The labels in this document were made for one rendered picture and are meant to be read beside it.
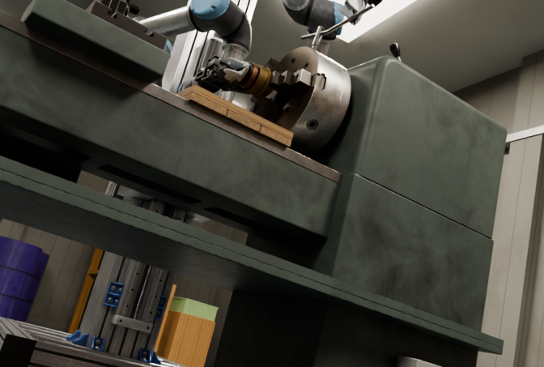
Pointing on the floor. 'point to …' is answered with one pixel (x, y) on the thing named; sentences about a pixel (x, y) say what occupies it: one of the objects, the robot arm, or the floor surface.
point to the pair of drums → (19, 277)
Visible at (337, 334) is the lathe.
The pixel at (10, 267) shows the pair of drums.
